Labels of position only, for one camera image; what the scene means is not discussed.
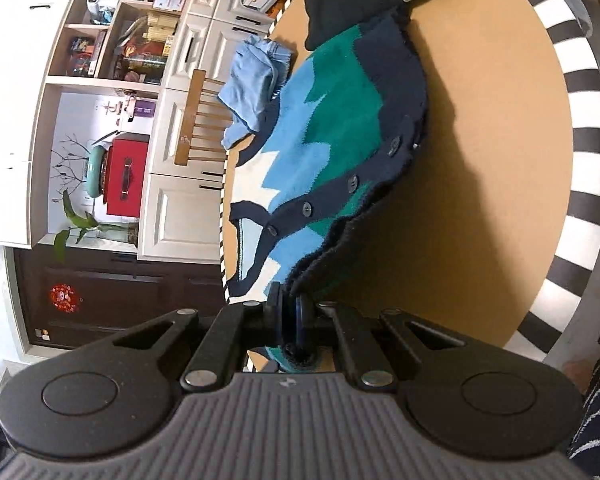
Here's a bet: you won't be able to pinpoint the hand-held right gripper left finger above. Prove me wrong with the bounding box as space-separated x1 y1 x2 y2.
112 282 284 394

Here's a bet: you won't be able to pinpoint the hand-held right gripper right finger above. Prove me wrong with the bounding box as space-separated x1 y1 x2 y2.
294 294 467 394

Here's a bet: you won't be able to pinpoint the green blue navy knit cardigan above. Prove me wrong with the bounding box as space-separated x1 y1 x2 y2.
225 7 428 373

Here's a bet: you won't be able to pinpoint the white cabinet with shelves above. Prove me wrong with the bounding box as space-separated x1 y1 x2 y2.
0 0 306 267

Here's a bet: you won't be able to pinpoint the dark wooden door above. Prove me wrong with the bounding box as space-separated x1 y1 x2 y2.
12 247 231 352

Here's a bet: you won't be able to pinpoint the red storage box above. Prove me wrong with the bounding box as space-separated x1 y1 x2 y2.
105 132 151 216

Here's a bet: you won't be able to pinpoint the red door ornament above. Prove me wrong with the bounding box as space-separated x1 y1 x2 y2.
49 284 83 314

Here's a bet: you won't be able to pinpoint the wooden spindle-back chair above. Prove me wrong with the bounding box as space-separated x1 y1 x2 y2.
172 70 236 167

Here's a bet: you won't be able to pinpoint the green plant in glass vase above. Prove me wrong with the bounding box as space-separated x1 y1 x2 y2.
52 190 141 262

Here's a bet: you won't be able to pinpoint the teal pot with bare branches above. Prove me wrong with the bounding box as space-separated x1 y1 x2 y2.
52 132 112 202

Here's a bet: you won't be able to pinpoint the blue denim jeans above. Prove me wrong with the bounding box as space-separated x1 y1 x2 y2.
219 35 296 150

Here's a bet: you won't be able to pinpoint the person's striped navy clothing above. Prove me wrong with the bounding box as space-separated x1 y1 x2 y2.
567 317 600 479

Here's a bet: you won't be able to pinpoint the black garment with white print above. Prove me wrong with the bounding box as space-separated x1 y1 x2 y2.
302 0 453 52

